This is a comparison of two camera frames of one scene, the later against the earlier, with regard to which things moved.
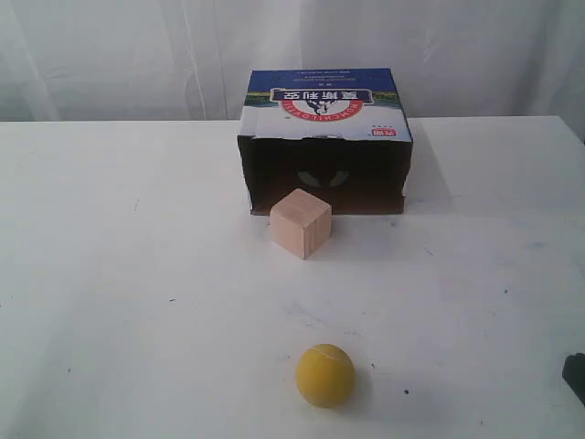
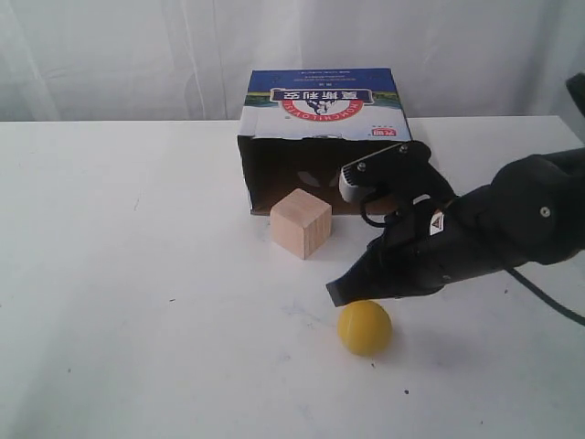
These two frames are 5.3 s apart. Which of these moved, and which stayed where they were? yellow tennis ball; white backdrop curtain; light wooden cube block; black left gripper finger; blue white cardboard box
Moved: black left gripper finger; yellow tennis ball
Stayed: light wooden cube block; white backdrop curtain; blue white cardboard box
